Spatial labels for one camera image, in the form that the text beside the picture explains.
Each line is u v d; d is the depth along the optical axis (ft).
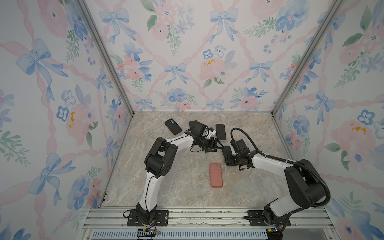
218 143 2.87
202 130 2.69
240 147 2.41
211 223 2.40
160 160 1.85
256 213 2.45
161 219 2.44
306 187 1.47
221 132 3.83
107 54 2.83
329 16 2.35
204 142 2.76
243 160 2.26
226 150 3.25
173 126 3.72
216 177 2.88
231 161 2.73
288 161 1.67
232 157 2.74
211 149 2.80
